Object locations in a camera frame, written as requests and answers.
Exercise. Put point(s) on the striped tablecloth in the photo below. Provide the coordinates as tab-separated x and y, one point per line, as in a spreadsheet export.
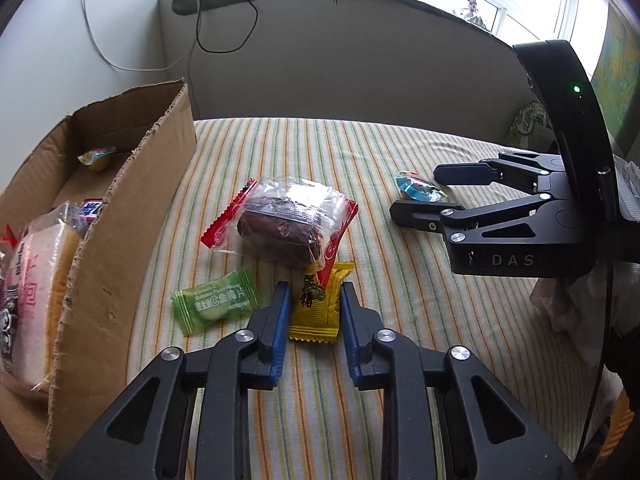
400	135

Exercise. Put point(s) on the yellow candy packet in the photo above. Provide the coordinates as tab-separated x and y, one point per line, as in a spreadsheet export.
317	305

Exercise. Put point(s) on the green yellow printed panel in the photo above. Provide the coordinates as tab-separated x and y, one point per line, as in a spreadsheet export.
617	70

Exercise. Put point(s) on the yellow jelly cup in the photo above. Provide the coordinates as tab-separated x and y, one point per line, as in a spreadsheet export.
97	157

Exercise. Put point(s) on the brown cardboard box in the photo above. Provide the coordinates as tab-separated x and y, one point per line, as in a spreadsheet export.
125	260

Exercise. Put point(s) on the pink packaged bread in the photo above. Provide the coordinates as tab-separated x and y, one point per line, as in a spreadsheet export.
35	285

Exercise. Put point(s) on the small figurine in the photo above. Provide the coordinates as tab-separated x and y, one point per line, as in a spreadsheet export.
470	7

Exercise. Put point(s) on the green printed bag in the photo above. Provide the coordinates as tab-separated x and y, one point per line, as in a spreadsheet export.
525	125

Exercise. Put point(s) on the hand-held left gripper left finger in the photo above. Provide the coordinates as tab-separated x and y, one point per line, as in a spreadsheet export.
280	325

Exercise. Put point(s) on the clear red-edged date packet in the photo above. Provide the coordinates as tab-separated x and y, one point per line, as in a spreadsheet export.
280	225

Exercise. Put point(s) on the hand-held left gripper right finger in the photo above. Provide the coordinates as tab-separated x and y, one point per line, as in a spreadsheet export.
349	330

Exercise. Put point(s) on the white window frame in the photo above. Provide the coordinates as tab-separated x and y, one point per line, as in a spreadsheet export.
567	0

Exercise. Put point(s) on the green candy packet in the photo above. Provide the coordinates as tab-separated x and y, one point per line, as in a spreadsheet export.
215	300

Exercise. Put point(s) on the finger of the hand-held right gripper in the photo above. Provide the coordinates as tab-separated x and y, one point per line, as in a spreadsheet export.
460	173
425	216

